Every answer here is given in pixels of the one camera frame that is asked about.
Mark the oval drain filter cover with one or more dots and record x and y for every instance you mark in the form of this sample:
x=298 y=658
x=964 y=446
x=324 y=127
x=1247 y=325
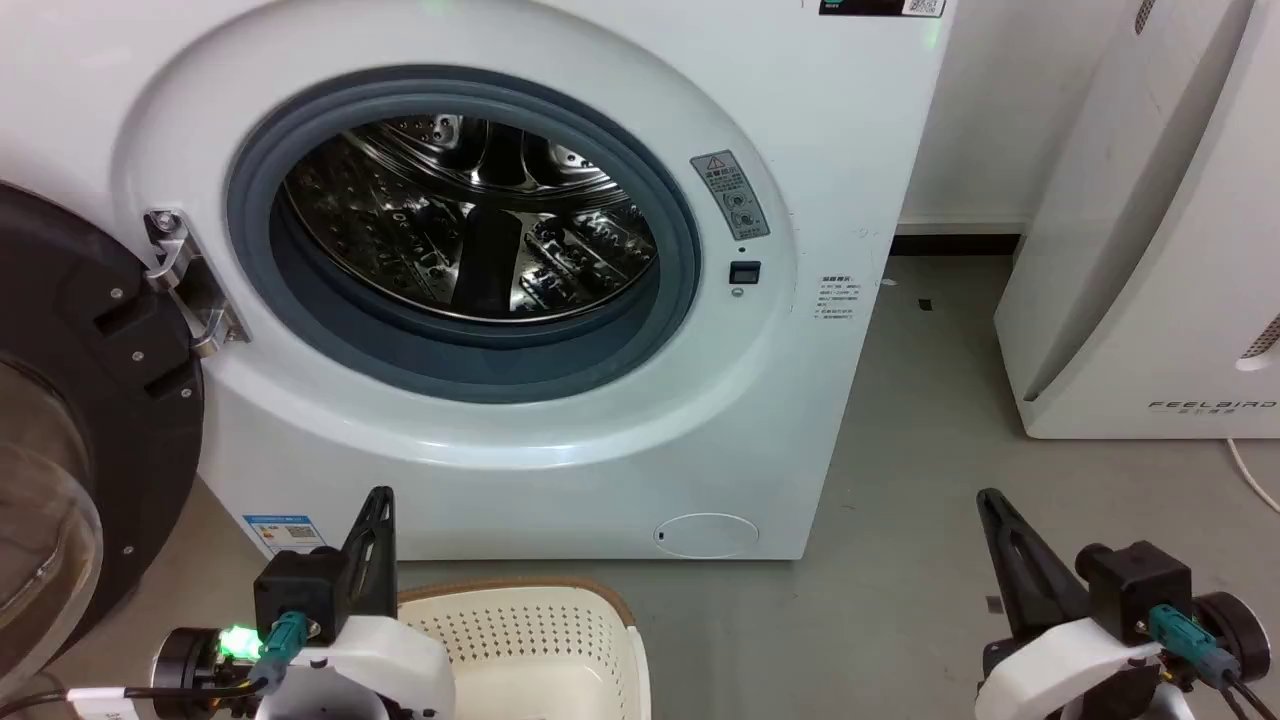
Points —
x=707 y=535

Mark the small printed text label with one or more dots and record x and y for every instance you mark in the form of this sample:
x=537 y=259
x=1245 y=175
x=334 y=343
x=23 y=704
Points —
x=837 y=298

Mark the black baseboard strip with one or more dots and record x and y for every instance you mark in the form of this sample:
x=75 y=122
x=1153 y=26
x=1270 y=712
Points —
x=955 y=245

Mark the cream perforated laundry basket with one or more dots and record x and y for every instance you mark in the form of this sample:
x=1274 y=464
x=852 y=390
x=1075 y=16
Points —
x=540 y=650

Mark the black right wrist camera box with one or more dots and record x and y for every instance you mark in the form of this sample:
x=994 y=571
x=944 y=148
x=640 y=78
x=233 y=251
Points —
x=1135 y=590

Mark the black round washer door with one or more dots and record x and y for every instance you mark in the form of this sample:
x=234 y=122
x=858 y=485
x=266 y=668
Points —
x=70 y=300

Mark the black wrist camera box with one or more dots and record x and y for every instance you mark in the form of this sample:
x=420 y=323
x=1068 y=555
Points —
x=298 y=590
x=1135 y=590

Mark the black door latch slot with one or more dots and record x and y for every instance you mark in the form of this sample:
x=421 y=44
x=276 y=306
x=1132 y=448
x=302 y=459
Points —
x=745 y=272

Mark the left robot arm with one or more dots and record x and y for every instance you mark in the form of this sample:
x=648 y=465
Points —
x=190 y=670

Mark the black QR code sticker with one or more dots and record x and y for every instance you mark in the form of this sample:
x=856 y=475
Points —
x=870 y=6

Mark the metal door hinge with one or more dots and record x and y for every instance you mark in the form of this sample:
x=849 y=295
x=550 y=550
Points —
x=190 y=285

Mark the stainless steel washing machine drum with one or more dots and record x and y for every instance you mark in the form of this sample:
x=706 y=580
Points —
x=400 y=225

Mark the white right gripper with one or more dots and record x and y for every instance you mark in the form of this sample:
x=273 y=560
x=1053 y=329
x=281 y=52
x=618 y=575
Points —
x=1060 y=670

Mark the blue white energy label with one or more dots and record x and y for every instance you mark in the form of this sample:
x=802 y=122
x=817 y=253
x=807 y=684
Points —
x=285 y=534

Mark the white front-load washing machine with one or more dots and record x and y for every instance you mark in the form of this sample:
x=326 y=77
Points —
x=800 y=100

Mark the grey warning sticker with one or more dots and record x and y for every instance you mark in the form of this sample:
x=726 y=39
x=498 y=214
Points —
x=731 y=195

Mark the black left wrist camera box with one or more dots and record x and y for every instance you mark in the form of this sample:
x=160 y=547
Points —
x=298 y=590

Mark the white air purifier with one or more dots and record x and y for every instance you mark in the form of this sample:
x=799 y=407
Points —
x=1150 y=250

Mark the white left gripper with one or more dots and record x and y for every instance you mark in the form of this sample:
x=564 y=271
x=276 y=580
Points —
x=385 y=665

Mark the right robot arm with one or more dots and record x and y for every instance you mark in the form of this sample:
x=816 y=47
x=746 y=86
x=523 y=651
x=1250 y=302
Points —
x=1235 y=635

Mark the grey rubber door gasket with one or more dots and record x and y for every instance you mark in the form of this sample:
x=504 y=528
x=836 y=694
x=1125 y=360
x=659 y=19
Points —
x=248 y=225

